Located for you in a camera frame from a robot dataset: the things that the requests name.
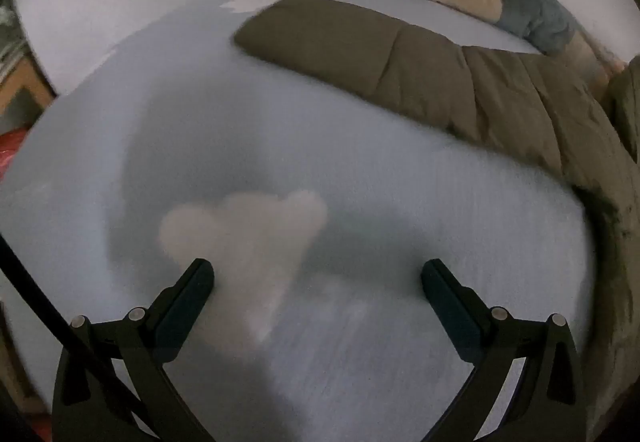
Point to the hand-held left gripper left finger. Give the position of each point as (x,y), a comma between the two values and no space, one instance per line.
(182,307)

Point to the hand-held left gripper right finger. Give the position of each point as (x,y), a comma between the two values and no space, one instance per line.
(450,307)

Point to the olive puffer jacket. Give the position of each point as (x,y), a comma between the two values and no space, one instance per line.
(450,77)

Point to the bed with light blue sheet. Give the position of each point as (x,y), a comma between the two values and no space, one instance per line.
(350,182)

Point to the red plastic bag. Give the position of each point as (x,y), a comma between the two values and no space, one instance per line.
(10,155)

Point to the wooden shelf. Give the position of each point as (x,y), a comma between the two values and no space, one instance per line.
(22,90)

